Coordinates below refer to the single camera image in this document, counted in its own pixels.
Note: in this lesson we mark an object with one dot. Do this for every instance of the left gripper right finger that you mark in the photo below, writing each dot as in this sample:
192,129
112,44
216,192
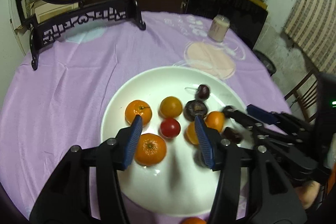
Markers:
204,139

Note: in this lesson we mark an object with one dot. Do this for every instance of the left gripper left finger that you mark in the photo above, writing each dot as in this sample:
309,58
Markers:
130,140

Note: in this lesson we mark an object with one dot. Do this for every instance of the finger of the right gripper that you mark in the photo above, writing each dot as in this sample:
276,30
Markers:
240,117
261,115

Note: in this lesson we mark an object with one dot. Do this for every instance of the large mandarin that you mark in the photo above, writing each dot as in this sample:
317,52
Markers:
151,150

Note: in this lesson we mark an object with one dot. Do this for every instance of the dark heart-shaped chestnut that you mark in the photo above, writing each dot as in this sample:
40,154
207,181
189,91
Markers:
232,135

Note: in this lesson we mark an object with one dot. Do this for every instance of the smooth orange bottom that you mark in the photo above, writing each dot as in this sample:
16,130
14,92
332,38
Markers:
191,134

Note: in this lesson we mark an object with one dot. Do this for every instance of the dark cherry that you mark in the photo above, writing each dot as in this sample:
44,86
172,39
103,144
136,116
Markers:
202,92

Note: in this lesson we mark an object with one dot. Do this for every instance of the red tomato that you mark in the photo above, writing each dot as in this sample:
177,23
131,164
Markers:
170,128

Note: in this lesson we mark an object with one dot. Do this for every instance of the yellow orange with stem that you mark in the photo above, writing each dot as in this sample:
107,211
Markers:
171,107

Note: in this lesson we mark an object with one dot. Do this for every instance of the small mandarin top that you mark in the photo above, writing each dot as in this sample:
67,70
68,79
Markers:
193,220

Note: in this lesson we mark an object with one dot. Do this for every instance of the person right hand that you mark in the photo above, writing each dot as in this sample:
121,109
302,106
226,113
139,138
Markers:
308,193

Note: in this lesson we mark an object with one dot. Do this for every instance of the wooden chair right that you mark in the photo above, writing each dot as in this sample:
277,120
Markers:
307,99

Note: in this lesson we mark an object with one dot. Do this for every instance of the black round stool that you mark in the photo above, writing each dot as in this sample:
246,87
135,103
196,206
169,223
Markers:
266,62

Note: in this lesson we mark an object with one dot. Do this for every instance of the pink beverage can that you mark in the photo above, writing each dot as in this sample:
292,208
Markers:
219,28

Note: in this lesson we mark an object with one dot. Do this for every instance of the purple printed tablecloth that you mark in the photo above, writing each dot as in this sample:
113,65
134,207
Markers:
61,104

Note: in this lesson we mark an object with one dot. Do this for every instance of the checked curtain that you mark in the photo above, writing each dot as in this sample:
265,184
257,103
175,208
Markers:
311,26

